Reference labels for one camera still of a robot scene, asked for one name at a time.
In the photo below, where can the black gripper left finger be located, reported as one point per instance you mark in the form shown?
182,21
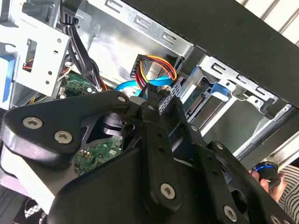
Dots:
46,116

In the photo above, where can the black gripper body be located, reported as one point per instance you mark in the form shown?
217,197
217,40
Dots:
105,198

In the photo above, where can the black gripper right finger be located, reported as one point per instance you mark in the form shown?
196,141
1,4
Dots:
210,163

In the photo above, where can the round black blue-ringed tool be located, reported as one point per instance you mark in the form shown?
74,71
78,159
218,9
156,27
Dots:
268,177

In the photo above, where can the hard disk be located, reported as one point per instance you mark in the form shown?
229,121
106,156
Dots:
195,102

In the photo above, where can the person's bare hand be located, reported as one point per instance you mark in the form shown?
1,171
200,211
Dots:
275,192

